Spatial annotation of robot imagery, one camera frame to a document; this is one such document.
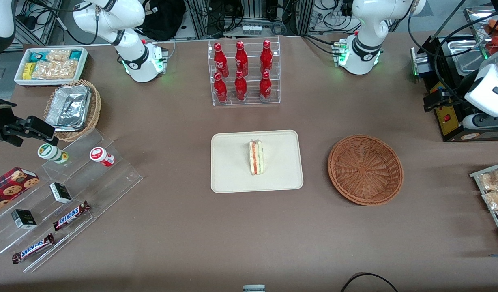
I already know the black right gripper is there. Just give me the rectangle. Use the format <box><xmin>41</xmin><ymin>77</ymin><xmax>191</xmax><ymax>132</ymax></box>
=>
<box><xmin>0</xmin><ymin>94</ymin><xmax>57</xmax><ymax>147</ymax></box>

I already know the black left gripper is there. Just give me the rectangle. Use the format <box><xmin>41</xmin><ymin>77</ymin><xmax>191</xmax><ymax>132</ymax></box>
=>
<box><xmin>423</xmin><ymin>90</ymin><xmax>462</xmax><ymax>113</ymax></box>

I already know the triangle sandwich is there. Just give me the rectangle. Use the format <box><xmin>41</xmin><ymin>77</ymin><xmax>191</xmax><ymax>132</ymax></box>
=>
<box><xmin>248</xmin><ymin>139</ymin><xmax>265</xmax><ymax>176</ymax></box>

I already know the aluminium foil tray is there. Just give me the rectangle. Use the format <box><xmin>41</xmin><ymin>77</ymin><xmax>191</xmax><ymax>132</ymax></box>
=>
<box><xmin>45</xmin><ymin>85</ymin><xmax>92</xmax><ymax>132</ymax></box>

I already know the tan wicker basket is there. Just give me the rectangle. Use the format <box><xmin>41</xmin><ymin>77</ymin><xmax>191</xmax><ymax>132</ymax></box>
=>
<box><xmin>43</xmin><ymin>79</ymin><xmax>102</xmax><ymax>142</ymax></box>

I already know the brown round wicker basket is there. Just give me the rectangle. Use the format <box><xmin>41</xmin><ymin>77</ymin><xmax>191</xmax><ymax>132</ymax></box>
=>
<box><xmin>328</xmin><ymin>135</ymin><xmax>404</xmax><ymax>206</ymax></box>

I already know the cream rectangular tray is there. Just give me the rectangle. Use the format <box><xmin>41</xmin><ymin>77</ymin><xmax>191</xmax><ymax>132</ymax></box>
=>
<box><xmin>210</xmin><ymin>130</ymin><xmax>304</xmax><ymax>193</ymax></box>

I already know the black yellow food warmer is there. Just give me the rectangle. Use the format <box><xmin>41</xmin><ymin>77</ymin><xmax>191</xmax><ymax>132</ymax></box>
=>
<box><xmin>410</xmin><ymin>6</ymin><xmax>498</xmax><ymax>142</ymax></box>

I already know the green lid yogurt bottle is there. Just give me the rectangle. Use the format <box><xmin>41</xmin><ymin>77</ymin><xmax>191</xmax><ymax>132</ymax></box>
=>
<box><xmin>37</xmin><ymin>143</ymin><xmax>69</xmax><ymax>165</ymax></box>

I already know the steel warmer pan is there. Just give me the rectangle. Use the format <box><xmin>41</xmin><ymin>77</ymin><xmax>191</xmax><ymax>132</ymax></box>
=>
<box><xmin>448</xmin><ymin>39</ymin><xmax>488</xmax><ymax>75</ymax></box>

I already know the red cookie box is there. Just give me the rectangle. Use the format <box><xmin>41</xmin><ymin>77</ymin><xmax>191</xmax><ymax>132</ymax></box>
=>
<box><xmin>0</xmin><ymin>167</ymin><xmax>40</xmax><ymax>216</ymax></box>

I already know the white snack bin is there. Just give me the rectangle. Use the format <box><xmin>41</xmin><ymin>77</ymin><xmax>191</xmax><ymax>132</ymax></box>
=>
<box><xmin>14</xmin><ymin>47</ymin><xmax>89</xmax><ymax>88</ymax></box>

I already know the small black box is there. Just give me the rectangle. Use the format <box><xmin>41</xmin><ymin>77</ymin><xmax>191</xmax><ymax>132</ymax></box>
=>
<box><xmin>49</xmin><ymin>182</ymin><xmax>73</xmax><ymax>204</ymax></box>
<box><xmin>11</xmin><ymin>209</ymin><xmax>38</xmax><ymax>230</ymax></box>

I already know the large clear rice cracker packet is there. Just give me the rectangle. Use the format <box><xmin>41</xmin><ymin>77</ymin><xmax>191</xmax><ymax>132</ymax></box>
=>
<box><xmin>32</xmin><ymin>60</ymin><xmax>78</xmax><ymax>80</ymax></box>

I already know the red lid yogurt bottle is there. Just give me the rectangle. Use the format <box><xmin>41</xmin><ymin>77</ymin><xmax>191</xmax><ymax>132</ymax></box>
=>
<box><xmin>90</xmin><ymin>147</ymin><xmax>115</xmax><ymax>167</ymax></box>

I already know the small clear rice cracker packet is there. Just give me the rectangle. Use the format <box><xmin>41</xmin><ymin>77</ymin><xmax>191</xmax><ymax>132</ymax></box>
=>
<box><xmin>46</xmin><ymin>49</ymin><xmax>71</xmax><ymax>62</ymax></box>

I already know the clear acrylic stepped shelf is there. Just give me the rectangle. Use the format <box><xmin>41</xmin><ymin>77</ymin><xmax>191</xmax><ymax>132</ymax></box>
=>
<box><xmin>0</xmin><ymin>129</ymin><xmax>144</xmax><ymax>273</ymax></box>

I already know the Snickers chocolate bar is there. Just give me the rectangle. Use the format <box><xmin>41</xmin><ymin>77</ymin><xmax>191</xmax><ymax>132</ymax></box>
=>
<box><xmin>12</xmin><ymin>234</ymin><xmax>56</xmax><ymax>265</ymax></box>
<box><xmin>53</xmin><ymin>201</ymin><xmax>91</xmax><ymax>232</ymax></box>

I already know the clear cracker snack packet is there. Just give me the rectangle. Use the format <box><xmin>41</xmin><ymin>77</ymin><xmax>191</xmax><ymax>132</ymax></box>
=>
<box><xmin>477</xmin><ymin>168</ymin><xmax>498</xmax><ymax>191</ymax></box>
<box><xmin>482</xmin><ymin>189</ymin><xmax>498</xmax><ymax>212</ymax></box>

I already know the red cola bottle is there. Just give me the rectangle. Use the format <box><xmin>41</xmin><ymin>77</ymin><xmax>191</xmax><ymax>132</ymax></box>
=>
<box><xmin>234</xmin><ymin>71</ymin><xmax>248</xmax><ymax>101</ymax></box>
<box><xmin>214</xmin><ymin>43</ymin><xmax>230</xmax><ymax>77</ymax></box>
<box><xmin>259</xmin><ymin>71</ymin><xmax>273</xmax><ymax>100</ymax></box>
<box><xmin>260</xmin><ymin>40</ymin><xmax>273</xmax><ymax>73</ymax></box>
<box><xmin>235</xmin><ymin>41</ymin><xmax>249</xmax><ymax>76</ymax></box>
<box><xmin>214</xmin><ymin>72</ymin><xmax>228</xmax><ymax>103</ymax></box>

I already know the black bag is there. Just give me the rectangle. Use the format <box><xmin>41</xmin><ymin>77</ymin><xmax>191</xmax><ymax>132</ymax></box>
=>
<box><xmin>136</xmin><ymin>0</ymin><xmax>187</xmax><ymax>41</ymax></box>

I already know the clear acrylic bottle rack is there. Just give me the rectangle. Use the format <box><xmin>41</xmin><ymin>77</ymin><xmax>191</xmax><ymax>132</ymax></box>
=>
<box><xmin>208</xmin><ymin>36</ymin><xmax>281</xmax><ymax>107</ymax></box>

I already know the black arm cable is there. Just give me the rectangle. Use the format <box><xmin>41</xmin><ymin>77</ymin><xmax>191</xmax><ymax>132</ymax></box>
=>
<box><xmin>407</xmin><ymin>12</ymin><xmax>498</xmax><ymax>107</ymax></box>

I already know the metal wire snack tray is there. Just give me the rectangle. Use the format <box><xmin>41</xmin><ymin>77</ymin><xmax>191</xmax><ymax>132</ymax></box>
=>
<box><xmin>470</xmin><ymin>161</ymin><xmax>498</xmax><ymax>248</ymax></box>

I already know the black looped cable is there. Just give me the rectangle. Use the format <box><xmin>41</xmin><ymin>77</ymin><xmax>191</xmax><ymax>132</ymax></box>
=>
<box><xmin>340</xmin><ymin>273</ymin><xmax>399</xmax><ymax>292</ymax></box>

